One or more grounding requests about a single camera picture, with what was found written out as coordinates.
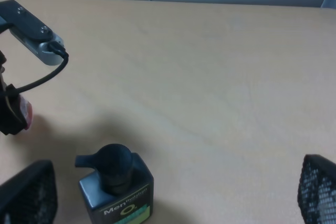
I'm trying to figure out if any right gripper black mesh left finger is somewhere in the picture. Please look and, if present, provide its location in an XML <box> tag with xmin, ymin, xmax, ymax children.
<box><xmin>1</xmin><ymin>159</ymin><xmax>58</xmax><ymax>224</ymax></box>

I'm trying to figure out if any black pump bottle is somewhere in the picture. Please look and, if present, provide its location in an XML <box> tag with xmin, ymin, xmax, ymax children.
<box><xmin>75</xmin><ymin>144</ymin><xmax>154</xmax><ymax>224</ymax></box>

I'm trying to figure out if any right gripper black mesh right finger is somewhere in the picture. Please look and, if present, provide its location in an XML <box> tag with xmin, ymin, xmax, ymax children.
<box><xmin>297</xmin><ymin>154</ymin><xmax>335</xmax><ymax>223</ymax></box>

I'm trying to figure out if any black camera cable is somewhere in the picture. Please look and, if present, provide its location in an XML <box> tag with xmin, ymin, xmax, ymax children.
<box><xmin>0</xmin><ymin>40</ymin><xmax>69</xmax><ymax>96</ymax></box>

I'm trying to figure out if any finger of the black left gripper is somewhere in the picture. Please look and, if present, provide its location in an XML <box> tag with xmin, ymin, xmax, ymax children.
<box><xmin>1</xmin><ymin>52</ymin><xmax>26</xmax><ymax>135</ymax></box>

